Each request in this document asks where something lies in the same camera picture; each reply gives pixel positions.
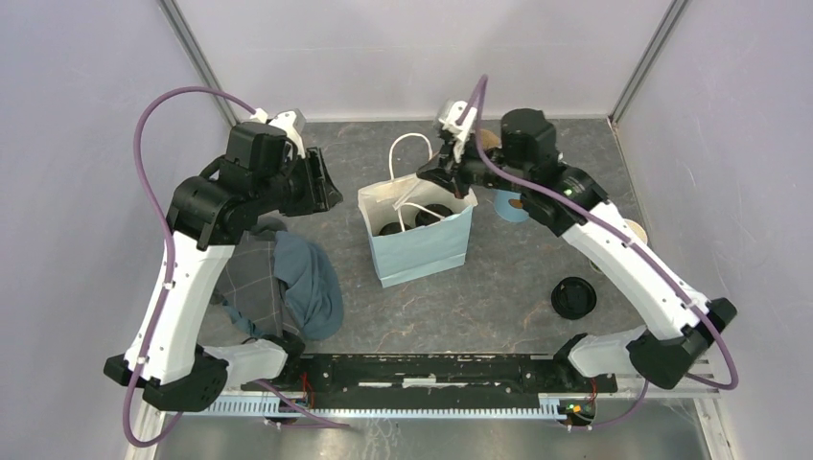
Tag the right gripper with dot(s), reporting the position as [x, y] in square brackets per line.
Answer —
[438, 171]

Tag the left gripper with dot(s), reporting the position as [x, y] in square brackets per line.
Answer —
[320, 190]

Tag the black plastic cup lid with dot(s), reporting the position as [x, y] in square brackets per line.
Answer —
[432, 214]

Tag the light blue paper bag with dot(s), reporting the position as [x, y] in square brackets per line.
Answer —
[416, 252]

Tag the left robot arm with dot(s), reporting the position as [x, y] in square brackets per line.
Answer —
[265, 168]

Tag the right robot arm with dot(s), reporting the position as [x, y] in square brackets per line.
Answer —
[679, 322]

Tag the brown cardboard cup carrier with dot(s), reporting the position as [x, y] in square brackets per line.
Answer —
[488, 139]

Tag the blue straw holder cup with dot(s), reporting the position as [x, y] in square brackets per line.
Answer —
[509, 207]

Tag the blue cloth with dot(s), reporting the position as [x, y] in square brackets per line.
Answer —
[313, 295]

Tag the grey checked cloth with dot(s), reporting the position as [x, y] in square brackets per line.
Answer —
[247, 291]

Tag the stack of black lids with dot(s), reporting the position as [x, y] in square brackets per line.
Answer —
[573, 298]

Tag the stack of green paper cups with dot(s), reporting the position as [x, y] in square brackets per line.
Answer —
[638, 230]

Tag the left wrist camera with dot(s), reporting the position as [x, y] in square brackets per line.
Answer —
[291, 121]

